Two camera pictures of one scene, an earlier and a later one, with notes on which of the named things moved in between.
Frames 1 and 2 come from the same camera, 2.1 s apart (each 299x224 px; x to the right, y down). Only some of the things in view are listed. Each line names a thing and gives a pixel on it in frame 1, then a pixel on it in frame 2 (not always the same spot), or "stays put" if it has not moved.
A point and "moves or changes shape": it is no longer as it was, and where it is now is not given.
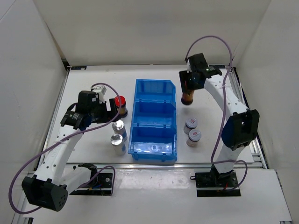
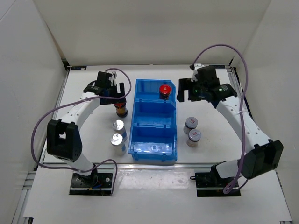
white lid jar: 191,123 stays put
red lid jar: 187,97 moves or changes shape
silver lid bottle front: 119,147 stays put
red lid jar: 123,112 stays put
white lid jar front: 194,136 stays put
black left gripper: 107,115 -> 113,101
